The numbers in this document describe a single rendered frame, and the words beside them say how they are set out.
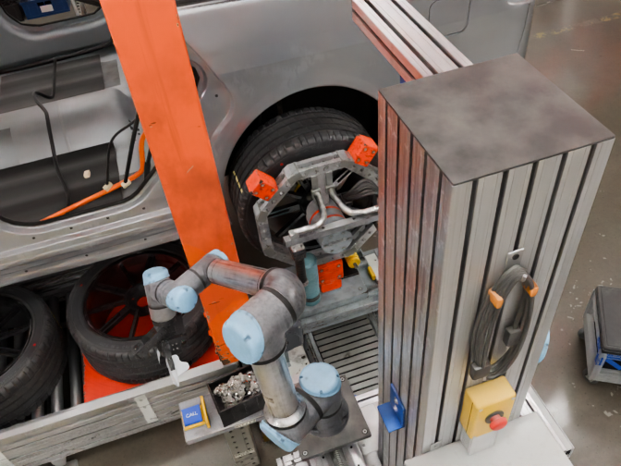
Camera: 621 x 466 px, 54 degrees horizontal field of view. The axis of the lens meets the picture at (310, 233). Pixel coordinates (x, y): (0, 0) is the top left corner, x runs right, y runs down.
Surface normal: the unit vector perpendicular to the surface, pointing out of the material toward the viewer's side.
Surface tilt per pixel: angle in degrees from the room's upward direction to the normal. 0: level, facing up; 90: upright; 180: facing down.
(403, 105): 0
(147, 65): 90
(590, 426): 0
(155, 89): 90
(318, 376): 7
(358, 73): 90
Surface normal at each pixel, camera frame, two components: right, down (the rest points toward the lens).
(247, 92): 0.31, 0.66
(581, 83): -0.08, -0.69
